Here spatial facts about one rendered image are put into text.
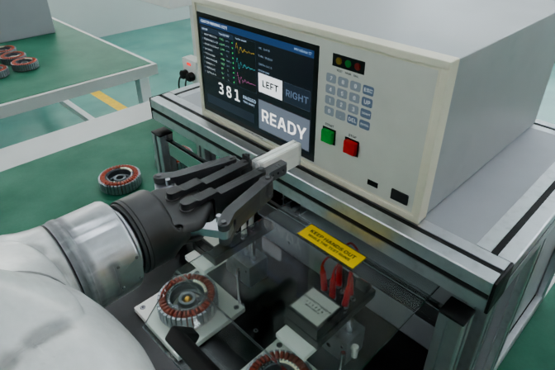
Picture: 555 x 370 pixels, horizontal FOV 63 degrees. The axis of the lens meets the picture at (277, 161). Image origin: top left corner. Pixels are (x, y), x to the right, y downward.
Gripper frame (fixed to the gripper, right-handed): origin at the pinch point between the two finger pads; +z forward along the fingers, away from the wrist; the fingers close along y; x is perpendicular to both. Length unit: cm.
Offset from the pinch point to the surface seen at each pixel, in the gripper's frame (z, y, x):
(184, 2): 42, -80, 0
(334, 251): 3.2, 7.3, -11.7
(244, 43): 9.6, -16.7, 8.9
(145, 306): -9.1, -26.5, -40.0
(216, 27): 9.6, -23.0, 10.0
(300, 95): 9.6, -5.3, 4.2
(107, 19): 195, -468, -101
